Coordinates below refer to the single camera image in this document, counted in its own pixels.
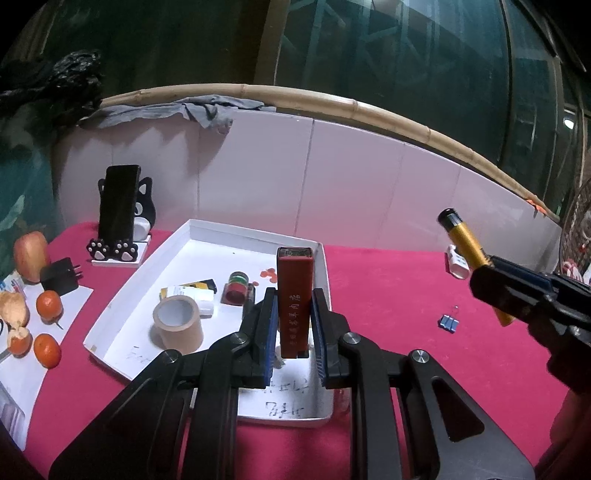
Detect grey cloth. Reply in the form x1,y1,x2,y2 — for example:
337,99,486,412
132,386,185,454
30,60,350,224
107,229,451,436
81,95,278,134

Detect red patterned cushion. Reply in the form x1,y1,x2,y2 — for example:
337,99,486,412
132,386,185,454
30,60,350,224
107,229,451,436
563,260,591,283

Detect dark cloth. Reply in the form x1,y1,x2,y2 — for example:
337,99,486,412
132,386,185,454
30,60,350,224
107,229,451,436
0,50,105,123

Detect blue binder clip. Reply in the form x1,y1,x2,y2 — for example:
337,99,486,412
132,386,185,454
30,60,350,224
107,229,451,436
438,305,460,332

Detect brown tape roll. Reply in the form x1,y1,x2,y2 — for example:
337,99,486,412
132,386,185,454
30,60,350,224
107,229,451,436
152,295,205,356

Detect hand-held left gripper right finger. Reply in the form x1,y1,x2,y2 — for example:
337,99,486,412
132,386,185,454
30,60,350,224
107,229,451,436
310,288,536,480

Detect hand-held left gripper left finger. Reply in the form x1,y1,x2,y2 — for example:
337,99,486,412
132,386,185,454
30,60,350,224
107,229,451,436
48,286,280,480

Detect white cardboard box lid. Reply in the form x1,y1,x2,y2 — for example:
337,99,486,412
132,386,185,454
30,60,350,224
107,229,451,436
83,218,334,429

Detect yellow marker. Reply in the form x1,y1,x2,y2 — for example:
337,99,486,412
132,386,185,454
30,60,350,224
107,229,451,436
438,208,514,328

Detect black smartphone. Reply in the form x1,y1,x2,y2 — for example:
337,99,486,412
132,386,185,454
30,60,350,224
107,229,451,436
98,165,141,241

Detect dark red lighter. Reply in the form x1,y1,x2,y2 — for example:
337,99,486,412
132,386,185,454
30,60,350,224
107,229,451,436
276,247,315,360

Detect wicker chair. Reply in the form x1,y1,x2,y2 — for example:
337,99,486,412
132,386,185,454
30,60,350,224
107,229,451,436
558,175,591,284

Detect red apple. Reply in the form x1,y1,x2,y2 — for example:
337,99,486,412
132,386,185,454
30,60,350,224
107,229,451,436
13,231,51,283

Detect black cat phone stand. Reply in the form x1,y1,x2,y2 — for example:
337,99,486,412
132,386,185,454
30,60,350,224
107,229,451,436
87,176,158,267

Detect small white bottle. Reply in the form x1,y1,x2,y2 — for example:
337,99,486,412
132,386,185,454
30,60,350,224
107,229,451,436
160,285,204,301

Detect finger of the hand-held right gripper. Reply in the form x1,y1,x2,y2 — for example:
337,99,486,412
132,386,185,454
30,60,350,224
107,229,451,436
487,255,591,301
468,265,559,324

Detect white charger block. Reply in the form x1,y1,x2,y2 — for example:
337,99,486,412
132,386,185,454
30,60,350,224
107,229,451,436
446,244,472,280

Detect bamboo rail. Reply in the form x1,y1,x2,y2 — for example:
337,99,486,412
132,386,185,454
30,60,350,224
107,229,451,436
99,83,561,220

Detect red cylinder with gold band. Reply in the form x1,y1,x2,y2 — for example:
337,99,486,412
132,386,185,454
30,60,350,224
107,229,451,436
222,281,251,306

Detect black power adapter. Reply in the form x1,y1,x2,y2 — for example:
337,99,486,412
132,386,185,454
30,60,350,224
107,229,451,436
39,257,85,296

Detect peeled orange piece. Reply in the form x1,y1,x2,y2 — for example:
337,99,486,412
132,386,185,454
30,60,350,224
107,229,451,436
7,327,34,356
0,291,31,328

